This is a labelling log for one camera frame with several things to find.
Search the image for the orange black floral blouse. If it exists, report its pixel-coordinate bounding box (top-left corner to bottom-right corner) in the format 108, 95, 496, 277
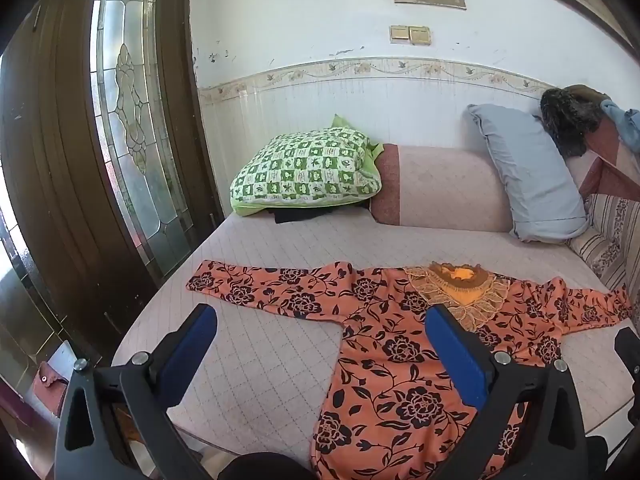
188, 260, 631, 479

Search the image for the gold wall switch plate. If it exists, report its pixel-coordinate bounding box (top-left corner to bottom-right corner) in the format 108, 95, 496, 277
390, 25, 432, 46

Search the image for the red bag on floor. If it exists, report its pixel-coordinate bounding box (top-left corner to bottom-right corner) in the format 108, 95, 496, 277
32, 362, 68, 417

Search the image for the wooden door with stained glass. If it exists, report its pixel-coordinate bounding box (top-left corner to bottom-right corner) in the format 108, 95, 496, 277
1, 0, 222, 360

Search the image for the light blue pillow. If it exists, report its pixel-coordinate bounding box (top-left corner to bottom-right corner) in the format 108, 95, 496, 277
466, 104, 588, 244

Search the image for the green white patterned pillow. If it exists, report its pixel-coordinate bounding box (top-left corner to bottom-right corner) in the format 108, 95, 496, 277
229, 116, 384, 217

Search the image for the blue denim garment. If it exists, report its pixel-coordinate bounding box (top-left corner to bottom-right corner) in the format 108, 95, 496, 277
600, 99, 640, 155

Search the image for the black folded cloth under pillow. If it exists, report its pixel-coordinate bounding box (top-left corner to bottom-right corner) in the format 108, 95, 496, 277
268, 200, 370, 224

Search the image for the pink quilted bolster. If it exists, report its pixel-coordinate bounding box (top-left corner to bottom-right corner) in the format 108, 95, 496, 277
370, 143, 513, 233

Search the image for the striped floral cushion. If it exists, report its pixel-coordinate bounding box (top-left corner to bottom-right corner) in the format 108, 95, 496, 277
567, 194, 640, 330

